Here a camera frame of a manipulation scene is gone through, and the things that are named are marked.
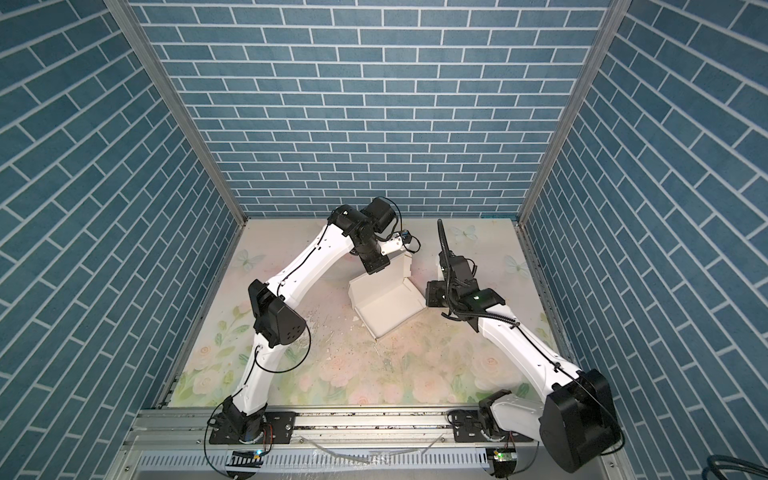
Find white paper box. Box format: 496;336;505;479
348;253;426;340

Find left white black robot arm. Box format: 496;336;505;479
206;196;411;445

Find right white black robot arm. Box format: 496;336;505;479
427;252;624;473

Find right circuit board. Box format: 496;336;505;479
486;448;518;477

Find circuit board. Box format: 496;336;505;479
225;450;264;472
486;448;518;477

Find left circuit board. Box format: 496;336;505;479
225;450;264;472

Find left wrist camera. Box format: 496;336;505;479
378;231;413;255

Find black corrugated camera cable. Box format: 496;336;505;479
436;218;457;283

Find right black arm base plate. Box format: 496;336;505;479
446;409;532;443

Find aluminium front rail frame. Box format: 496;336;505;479
104;403;637;480

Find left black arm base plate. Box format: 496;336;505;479
208;411;297;446

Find black cable bottom right corner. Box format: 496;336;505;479
701;454;768;480

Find right aluminium corner post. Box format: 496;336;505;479
518;0;631;228

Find aluminium corner post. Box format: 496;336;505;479
518;0;631;228
104;0;247;227

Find left aluminium corner post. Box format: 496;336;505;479
104;0;247;227

